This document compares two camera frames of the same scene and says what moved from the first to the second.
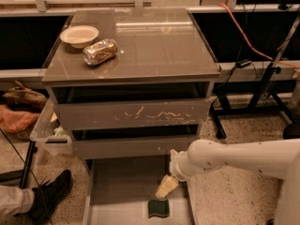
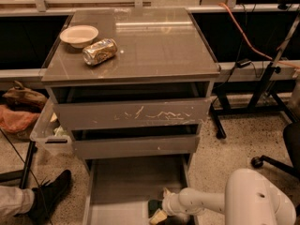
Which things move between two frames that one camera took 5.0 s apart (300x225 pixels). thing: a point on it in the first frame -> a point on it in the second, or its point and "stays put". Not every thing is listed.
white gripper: x=175 y=168 -> x=169 y=203
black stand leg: x=32 y=150 stays put
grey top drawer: x=112 y=114 stays put
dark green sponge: x=158 y=207 stays put
